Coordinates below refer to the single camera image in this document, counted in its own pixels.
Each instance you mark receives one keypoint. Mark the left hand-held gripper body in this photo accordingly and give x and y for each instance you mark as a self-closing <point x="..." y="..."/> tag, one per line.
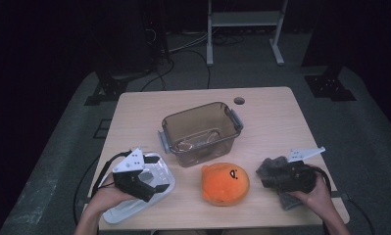
<point x="131" y="161"/>

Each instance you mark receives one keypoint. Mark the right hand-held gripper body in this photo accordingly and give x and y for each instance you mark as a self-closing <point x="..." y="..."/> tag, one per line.
<point x="297" y="178"/>

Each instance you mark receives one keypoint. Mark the white box lid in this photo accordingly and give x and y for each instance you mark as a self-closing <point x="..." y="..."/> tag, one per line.
<point x="165" y="174"/>

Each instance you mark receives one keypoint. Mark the grey fluffy cloth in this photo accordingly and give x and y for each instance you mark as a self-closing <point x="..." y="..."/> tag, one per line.
<point x="271" y="166"/>

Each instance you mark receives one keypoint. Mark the brown transparent storage box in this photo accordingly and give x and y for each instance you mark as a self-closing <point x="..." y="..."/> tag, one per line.
<point x="196" y="156"/>

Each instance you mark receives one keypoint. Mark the orange plush toy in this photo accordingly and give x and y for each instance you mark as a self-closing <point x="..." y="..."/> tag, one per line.
<point x="222" y="189"/>

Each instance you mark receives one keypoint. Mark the person's right hand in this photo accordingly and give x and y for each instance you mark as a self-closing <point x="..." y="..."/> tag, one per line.
<point x="317" y="199"/>

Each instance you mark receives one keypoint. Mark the person's left hand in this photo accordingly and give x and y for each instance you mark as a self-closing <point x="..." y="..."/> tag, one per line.
<point x="106" y="197"/>

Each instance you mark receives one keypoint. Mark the black stand base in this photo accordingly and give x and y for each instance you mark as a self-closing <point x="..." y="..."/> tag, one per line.
<point x="330" y="88"/>
<point x="109" y="88"/>

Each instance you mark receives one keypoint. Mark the black equipment rack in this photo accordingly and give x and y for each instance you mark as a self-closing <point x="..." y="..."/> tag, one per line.
<point x="157" y="32"/>

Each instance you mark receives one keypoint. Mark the black table edge bracket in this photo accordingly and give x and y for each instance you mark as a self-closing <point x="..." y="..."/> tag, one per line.
<point x="82" y="203"/>
<point x="343" y="196"/>

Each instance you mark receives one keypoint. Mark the white metal stand frame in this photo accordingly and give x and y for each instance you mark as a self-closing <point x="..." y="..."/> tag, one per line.
<point x="210" y="49"/>

